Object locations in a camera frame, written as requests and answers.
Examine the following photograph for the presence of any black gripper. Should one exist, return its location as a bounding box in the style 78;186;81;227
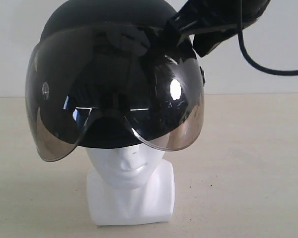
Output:
149;0;268;60

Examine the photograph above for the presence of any black helmet with tinted visor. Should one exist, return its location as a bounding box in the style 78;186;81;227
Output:
25;0;204;162

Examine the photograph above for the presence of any white mannequin head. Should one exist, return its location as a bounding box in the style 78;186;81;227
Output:
86;144;175;226

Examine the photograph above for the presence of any black cable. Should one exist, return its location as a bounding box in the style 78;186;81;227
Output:
235;0;298;77

